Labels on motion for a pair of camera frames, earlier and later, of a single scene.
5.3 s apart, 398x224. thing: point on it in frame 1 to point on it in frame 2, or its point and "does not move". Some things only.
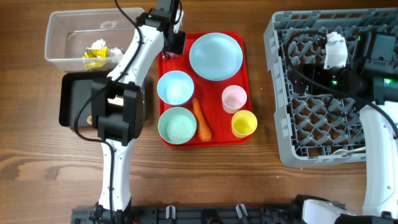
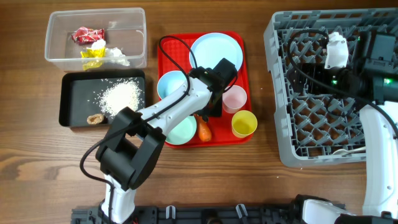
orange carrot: (204, 131) does not move
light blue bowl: (175, 87) does not move
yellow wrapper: (95, 58) does not move
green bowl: (177, 126) does not move
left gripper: (178, 46) to (216, 109)
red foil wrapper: (168, 55) to (86, 35)
